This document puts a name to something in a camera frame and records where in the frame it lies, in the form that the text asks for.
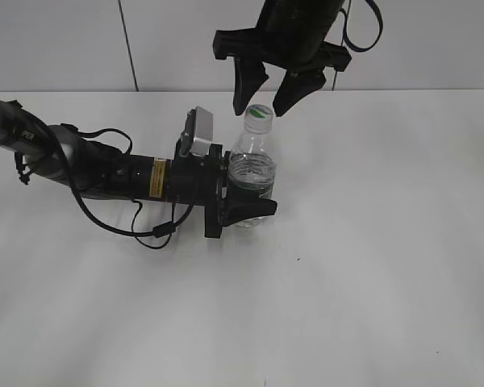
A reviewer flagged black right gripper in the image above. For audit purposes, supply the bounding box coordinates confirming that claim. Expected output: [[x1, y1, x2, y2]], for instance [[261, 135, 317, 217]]
[[213, 26, 352, 117]]

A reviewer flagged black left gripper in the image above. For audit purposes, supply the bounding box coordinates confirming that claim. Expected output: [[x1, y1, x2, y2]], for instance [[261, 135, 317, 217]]
[[167, 142, 277, 239]]

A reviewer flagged clear Cestbon water bottle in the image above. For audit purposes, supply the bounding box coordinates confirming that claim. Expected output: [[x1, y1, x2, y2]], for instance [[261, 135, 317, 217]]
[[226, 124, 277, 230]]

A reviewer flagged white green bottle cap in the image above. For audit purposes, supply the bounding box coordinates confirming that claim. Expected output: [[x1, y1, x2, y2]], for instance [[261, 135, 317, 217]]
[[244, 104, 273, 134]]

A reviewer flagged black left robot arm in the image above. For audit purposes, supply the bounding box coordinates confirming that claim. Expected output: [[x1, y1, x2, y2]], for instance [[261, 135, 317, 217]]
[[0, 100, 277, 239]]

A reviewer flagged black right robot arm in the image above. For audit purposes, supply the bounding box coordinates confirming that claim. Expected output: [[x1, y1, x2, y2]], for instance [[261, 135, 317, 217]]
[[212, 0, 352, 117]]

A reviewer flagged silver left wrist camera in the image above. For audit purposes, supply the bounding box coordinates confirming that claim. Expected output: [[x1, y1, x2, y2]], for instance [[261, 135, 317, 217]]
[[178, 106, 213, 157]]

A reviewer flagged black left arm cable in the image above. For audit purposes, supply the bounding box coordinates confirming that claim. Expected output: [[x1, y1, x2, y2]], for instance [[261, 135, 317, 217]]
[[31, 116, 194, 251]]

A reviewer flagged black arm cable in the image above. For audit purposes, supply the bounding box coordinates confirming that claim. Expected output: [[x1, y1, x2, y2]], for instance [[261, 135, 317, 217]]
[[338, 0, 384, 53], [31, 116, 194, 251]]

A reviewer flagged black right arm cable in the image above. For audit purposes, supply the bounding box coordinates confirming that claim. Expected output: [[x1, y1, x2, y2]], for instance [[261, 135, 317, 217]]
[[338, 0, 384, 53]]

